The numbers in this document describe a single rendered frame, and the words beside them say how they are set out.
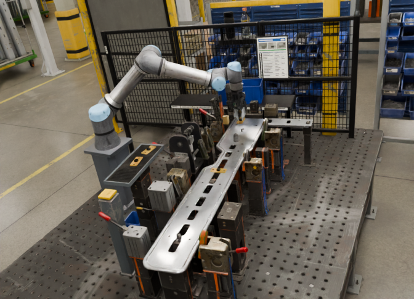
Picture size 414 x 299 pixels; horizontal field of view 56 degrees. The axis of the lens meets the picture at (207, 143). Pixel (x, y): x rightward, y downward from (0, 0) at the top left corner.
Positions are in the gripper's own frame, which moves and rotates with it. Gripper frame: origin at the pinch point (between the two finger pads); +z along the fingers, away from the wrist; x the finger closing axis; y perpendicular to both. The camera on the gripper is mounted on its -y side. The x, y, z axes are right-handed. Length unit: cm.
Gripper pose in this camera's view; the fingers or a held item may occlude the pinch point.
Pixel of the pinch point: (240, 118)
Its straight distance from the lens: 242.3
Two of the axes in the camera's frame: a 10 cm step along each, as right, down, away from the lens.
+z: 1.3, 8.7, 4.7
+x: 9.3, 0.5, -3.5
